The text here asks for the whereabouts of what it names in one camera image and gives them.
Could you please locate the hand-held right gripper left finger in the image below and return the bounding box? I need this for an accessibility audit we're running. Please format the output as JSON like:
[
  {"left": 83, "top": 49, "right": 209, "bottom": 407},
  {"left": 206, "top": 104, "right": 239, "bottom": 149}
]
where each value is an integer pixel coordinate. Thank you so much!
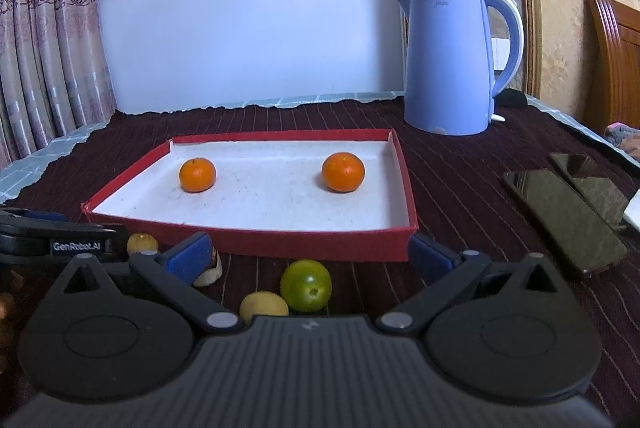
[{"left": 54, "top": 232, "right": 243, "bottom": 335}]

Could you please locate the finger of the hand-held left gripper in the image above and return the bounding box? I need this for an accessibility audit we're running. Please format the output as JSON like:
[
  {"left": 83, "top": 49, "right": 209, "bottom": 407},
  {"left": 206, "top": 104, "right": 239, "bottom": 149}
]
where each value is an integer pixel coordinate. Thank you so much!
[{"left": 0, "top": 207, "right": 70, "bottom": 224}]

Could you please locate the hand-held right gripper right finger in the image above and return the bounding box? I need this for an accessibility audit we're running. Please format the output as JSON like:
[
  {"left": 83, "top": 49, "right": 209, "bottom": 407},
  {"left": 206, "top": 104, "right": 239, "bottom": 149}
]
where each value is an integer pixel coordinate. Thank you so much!
[{"left": 377, "top": 233, "right": 569, "bottom": 335}]

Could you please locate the half-peeled water chestnut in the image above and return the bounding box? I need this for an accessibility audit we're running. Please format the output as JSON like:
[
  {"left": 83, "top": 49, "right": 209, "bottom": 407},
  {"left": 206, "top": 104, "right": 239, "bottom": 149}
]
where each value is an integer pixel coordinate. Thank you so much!
[{"left": 192, "top": 245, "right": 223, "bottom": 288}]

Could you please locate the yellow round fruit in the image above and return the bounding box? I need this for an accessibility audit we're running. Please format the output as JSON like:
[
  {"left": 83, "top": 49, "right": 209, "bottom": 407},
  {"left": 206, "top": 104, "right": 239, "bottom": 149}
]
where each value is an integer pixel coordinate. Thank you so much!
[
  {"left": 126, "top": 232, "right": 160, "bottom": 257},
  {"left": 239, "top": 291, "right": 291, "bottom": 324}
]

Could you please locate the red cardboard tray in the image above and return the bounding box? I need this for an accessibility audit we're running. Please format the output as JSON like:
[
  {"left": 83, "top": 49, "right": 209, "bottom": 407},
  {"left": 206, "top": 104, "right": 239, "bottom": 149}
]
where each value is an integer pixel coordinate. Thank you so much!
[{"left": 81, "top": 128, "right": 419, "bottom": 263}]

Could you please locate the green lime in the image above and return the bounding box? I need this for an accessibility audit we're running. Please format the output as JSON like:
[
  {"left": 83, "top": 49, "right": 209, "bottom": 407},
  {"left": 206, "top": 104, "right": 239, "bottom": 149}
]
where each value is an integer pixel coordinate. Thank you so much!
[{"left": 280, "top": 259, "right": 333, "bottom": 314}]

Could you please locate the person's left hand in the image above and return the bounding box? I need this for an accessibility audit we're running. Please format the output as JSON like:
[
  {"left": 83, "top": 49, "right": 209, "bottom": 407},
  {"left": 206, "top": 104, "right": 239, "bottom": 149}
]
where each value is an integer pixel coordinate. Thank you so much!
[{"left": 0, "top": 269, "right": 25, "bottom": 359}]

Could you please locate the small orange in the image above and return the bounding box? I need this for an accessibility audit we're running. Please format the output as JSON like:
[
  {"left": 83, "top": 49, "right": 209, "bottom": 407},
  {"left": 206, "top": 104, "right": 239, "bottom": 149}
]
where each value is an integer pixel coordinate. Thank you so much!
[{"left": 179, "top": 157, "right": 217, "bottom": 194}]

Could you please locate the large orange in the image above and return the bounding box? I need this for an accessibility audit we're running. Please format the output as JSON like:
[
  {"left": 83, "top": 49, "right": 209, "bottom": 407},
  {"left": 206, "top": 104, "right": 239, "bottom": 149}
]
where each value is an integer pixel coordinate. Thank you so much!
[{"left": 321, "top": 151, "right": 366, "bottom": 194}]

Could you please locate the black smartphone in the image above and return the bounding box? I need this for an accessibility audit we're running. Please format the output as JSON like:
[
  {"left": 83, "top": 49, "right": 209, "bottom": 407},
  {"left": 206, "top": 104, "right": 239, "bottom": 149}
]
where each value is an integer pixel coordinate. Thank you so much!
[
  {"left": 502, "top": 168, "right": 630, "bottom": 280},
  {"left": 548, "top": 151, "right": 631, "bottom": 229}
]

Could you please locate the pink patterned curtain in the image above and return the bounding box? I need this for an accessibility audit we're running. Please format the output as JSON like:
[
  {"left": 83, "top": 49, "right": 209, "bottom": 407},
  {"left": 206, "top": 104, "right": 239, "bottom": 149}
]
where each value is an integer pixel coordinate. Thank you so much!
[{"left": 0, "top": 0, "right": 119, "bottom": 170}]

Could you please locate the blue electric kettle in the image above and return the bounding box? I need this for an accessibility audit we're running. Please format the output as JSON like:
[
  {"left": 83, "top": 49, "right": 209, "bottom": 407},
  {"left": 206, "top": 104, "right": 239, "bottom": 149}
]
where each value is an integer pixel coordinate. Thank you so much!
[{"left": 397, "top": 0, "right": 525, "bottom": 136}]

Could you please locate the white paper sheet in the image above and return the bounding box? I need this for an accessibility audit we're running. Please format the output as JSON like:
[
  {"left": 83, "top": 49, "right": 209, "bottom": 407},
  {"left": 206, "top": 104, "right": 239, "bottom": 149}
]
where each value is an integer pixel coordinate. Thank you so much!
[{"left": 621, "top": 188, "right": 640, "bottom": 232}]

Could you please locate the pink grey cloth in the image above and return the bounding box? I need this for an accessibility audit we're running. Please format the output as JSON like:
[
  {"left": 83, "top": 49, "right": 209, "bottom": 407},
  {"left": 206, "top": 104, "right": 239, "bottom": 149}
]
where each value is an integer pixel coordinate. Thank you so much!
[{"left": 602, "top": 121, "right": 640, "bottom": 159}]

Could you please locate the wooden chair back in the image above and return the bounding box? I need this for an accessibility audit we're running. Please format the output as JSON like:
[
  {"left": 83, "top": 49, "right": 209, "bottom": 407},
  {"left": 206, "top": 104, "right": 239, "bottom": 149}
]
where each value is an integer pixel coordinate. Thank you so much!
[{"left": 582, "top": 0, "right": 640, "bottom": 132}]

